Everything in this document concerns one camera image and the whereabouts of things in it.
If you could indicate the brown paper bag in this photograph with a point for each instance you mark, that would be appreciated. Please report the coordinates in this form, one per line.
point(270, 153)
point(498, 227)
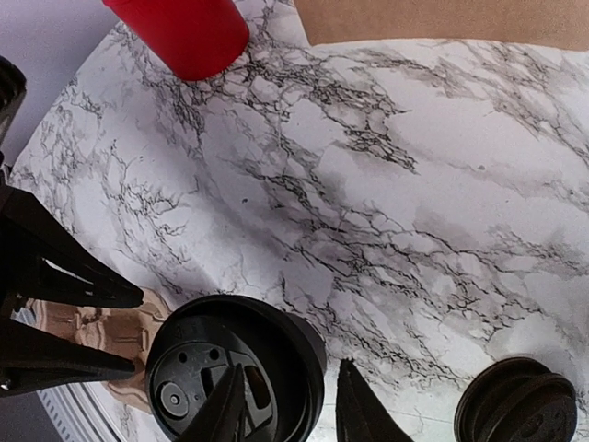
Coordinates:
point(557, 24)

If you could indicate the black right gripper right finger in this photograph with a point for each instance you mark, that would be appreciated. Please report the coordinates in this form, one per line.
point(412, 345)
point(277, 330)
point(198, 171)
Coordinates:
point(360, 415)

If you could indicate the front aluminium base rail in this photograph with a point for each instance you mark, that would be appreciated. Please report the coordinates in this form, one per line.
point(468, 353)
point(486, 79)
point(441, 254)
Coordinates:
point(76, 414)

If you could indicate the stack of black lids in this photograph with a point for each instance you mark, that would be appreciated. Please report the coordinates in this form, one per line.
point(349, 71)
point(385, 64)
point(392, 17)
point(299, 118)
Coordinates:
point(517, 399)

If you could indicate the black plastic cup lid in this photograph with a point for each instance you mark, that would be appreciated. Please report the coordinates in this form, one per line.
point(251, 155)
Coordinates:
point(283, 357)

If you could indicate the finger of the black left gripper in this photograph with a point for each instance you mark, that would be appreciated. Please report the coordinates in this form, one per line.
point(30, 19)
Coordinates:
point(33, 360)
point(41, 260)

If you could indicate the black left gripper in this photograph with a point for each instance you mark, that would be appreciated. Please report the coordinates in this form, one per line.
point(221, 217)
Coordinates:
point(13, 92)

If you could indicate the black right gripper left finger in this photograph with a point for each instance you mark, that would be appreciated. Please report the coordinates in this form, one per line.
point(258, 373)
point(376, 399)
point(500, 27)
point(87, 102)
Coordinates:
point(222, 418)

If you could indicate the red cylindrical holder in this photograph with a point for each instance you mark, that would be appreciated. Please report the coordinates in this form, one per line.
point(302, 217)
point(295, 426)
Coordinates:
point(196, 39)

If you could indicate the brown cardboard cup carrier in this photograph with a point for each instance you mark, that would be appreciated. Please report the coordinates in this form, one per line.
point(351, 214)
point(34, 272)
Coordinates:
point(128, 333)

